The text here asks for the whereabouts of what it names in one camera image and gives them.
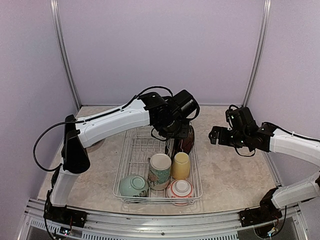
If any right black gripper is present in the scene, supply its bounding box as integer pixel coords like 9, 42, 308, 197
209, 125, 249, 148

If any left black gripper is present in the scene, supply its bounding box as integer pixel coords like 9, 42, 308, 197
159, 117, 191, 140

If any black plate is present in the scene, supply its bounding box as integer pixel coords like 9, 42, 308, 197
164, 138, 175, 159

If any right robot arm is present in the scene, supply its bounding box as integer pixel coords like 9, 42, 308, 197
208, 122, 320, 222

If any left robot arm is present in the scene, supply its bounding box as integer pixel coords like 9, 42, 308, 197
49, 86, 200, 223

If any dark red oval dish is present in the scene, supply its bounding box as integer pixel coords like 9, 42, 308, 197
172, 125, 195, 156

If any yellow cup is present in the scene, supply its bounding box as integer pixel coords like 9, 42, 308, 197
171, 152, 191, 180

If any teal floral mug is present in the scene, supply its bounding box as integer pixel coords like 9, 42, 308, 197
147, 153, 172, 191

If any white red rimmed bowl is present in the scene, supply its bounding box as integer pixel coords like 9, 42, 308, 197
165, 179, 195, 206

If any light green flower bowl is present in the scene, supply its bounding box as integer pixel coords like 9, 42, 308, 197
119, 174, 149, 197

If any pink polka dot plate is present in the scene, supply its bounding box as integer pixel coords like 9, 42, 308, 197
86, 139, 105, 153

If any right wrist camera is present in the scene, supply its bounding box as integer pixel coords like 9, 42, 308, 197
225, 104, 259, 133

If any white wire dish rack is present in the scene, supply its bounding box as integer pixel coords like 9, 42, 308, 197
113, 126, 203, 206

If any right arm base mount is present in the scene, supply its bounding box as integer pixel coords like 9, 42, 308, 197
238, 200, 283, 227

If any aluminium front frame rail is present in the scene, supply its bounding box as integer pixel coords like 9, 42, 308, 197
14, 199, 310, 240

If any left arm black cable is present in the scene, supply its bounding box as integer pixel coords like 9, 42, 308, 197
32, 121, 76, 172

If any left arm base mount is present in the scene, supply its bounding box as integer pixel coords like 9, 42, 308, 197
43, 202, 88, 228

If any left aluminium corner post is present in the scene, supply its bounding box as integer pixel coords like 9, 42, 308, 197
50, 0, 82, 110

